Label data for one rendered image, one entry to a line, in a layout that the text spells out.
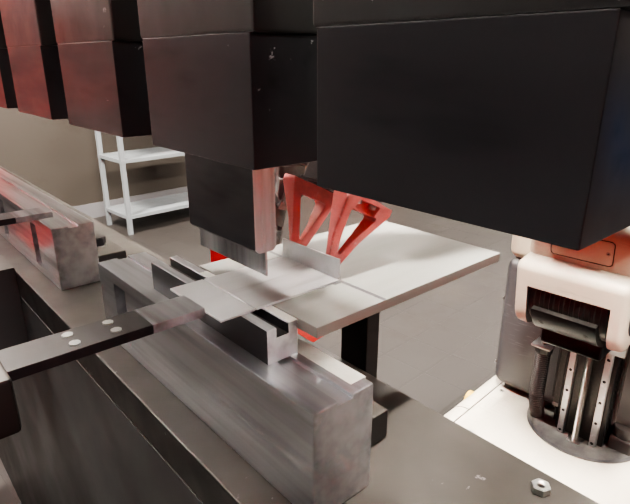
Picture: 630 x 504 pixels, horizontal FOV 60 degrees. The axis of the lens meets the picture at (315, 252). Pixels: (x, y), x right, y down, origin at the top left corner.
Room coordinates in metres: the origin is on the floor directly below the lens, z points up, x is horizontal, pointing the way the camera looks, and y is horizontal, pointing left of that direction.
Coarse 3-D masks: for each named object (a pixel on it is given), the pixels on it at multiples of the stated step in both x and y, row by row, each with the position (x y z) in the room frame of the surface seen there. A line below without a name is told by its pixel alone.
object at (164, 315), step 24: (144, 312) 0.39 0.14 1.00; (168, 312) 0.39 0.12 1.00; (192, 312) 0.39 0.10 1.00; (48, 336) 0.35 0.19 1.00; (72, 336) 0.35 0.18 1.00; (96, 336) 0.35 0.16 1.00; (120, 336) 0.35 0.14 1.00; (144, 336) 0.37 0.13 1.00; (0, 360) 0.32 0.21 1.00; (24, 360) 0.32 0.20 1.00; (48, 360) 0.32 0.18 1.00; (72, 360) 0.33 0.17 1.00; (0, 384) 0.27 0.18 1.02; (0, 408) 0.26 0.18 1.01; (0, 432) 0.26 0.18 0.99
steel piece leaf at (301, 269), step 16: (288, 240) 0.52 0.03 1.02; (288, 256) 0.52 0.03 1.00; (304, 256) 0.50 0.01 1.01; (320, 256) 0.49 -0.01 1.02; (240, 272) 0.49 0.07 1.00; (256, 272) 0.49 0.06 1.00; (272, 272) 0.49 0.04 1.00; (288, 272) 0.49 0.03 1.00; (304, 272) 0.49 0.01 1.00; (320, 272) 0.49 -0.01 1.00; (336, 272) 0.47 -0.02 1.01; (224, 288) 0.45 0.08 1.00; (240, 288) 0.45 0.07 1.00; (256, 288) 0.45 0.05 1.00; (272, 288) 0.45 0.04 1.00; (288, 288) 0.45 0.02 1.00; (304, 288) 0.45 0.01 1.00; (256, 304) 0.41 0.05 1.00; (272, 304) 0.42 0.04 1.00
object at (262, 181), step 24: (192, 168) 0.45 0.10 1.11; (216, 168) 0.42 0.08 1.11; (240, 168) 0.40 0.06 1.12; (192, 192) 0.46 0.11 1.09; (216, 192) 0.43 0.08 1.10; (240, 192) 0.40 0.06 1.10; (264, 192) 0.39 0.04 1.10; (192, 216) 0.46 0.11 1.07; (216, 216) 0.43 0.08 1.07; (240, 216) 0.40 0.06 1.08; (264, 216) 0.39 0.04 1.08; (216, 240) 0.45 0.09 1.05; (240, 240) 0.40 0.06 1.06; (264, 240) 0.39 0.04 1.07; (264, 264) 0.39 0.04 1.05
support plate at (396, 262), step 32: (384, 224) 0.65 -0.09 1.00; (352, 256) 0.54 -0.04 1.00; (384, 256) 0.54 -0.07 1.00; (416, 256) 0.54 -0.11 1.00; (448, 256) 0.54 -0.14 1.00; (480, 256) 0.54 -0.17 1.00; (320, 288) 0.45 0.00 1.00; (352, 288) 0.45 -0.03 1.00; (384, 288) 0.45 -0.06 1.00; (416, 288) 0.45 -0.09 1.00; (320, 320) 0.39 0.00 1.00; (352, 320) 0.40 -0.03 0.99
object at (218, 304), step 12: (180, 288) 0.45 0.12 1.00; (192, 288) 0.45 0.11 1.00; (204, 288) 0.45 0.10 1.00; (216, 288) 0.45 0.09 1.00; (204, 300) 0.42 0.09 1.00; (216, 300) 0.42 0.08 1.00; (228, 300) 0.42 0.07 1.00; (216, 312) 0.40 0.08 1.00; (228, 312) 0.40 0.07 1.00; (240, 312) 0.40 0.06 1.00
